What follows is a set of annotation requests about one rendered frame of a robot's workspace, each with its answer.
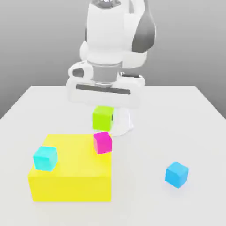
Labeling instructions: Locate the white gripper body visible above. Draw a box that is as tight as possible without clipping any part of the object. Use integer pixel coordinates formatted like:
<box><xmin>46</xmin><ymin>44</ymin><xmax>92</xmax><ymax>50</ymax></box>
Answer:
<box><xmin>65</xmin><ymin>75</ymin><xmax>146</xmax><ymax>109</ymax></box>

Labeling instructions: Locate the small green cube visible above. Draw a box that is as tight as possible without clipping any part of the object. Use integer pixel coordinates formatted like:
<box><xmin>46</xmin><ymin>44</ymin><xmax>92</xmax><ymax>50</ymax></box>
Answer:
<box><xmin>92</xmin><ymin>105</ymin><xmax>115</xmax><ymax>132</ymax></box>

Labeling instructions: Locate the small magenta cube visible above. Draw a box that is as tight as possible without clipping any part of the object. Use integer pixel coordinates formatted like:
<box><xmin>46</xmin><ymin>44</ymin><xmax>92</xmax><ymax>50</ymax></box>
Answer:
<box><xmin>93</xmin><ymin>131</ymin><xmax>113</xmax><ymax>155</ymax></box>

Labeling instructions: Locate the small cyan cube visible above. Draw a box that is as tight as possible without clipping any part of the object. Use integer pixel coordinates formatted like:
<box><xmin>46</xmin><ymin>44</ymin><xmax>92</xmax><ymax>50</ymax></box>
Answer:
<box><xmin>33</xmin><ymin>146</ymin><xmax>59</xmax><ymax>172</ymax></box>

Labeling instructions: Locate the small blue cube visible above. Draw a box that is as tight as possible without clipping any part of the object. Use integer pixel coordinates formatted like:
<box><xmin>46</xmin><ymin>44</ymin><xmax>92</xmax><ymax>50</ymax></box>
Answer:
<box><xmin>165</xmin><ymin>161</ymin><xmax>190</xmax><ymax>189</ymax></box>

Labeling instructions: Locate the large yellow box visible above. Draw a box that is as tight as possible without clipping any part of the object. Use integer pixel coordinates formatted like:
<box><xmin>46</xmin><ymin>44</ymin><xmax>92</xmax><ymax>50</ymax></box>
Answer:
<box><xmin>27</xmin><ymin>134</ymin><xmax>113</xmax><ymax>202</ymax></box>

